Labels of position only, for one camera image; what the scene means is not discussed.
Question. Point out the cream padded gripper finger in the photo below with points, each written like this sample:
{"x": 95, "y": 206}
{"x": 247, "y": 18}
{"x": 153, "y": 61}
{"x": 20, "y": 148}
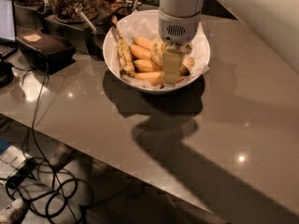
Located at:
{"x": 172, "y": 60}

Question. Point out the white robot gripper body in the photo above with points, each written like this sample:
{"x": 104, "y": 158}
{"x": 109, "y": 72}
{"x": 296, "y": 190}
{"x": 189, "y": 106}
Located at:
{"x": 177, "y": 30}

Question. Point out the spotted brown ripe banana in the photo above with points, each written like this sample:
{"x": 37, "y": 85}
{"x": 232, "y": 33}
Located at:
{"x": 156, "y": 54}

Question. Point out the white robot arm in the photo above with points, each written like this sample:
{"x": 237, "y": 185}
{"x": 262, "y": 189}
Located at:
{"x": 276, "y": 22}

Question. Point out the yellow banana bottom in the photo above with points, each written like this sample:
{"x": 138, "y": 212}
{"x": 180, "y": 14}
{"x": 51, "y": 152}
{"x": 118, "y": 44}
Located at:
{"x": 155, "y": 79}

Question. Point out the yellow banana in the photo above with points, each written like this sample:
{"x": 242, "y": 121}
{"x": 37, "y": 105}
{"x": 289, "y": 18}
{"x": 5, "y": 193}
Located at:
{"x": 148, "y": 44}
{"x": 155, "y": 79}
{"x": 140, "y": 53}
{"x": 146, "y": 66}

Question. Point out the yellow banana top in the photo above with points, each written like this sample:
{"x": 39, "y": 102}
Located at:
{"x": 148, "y": 44}

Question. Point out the dark spotted long banana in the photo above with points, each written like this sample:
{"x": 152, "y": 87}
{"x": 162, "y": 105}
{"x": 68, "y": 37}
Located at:
{"x": 125, "y": 58}

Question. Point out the white round bowl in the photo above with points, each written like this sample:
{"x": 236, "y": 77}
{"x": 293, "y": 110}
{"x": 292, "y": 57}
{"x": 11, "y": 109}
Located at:
{"x": 133, "y": 53}

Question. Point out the dark display stand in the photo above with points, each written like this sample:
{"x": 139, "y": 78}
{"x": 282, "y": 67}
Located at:
{"x": 39, "y": 18}

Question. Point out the white scoop in jar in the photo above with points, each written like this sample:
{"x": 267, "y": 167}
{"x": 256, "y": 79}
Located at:
{"x": 85, "y": 18}

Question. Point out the glass jar of nuts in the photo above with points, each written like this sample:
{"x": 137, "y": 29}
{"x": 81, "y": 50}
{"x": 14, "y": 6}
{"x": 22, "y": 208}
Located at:
{"x": 67, "y": 10}

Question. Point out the black pouch case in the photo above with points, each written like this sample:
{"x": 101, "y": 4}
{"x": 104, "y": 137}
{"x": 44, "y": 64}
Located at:
{"x": 46, "y": 53}

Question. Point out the laptop computer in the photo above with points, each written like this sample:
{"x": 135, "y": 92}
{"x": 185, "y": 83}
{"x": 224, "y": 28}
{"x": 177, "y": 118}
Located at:
{"x": 7, "y": 29}

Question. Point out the paper sheet on floor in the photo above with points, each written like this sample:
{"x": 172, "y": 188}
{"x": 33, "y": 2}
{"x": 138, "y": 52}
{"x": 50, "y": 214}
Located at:
{"x": 11, "y": 161}

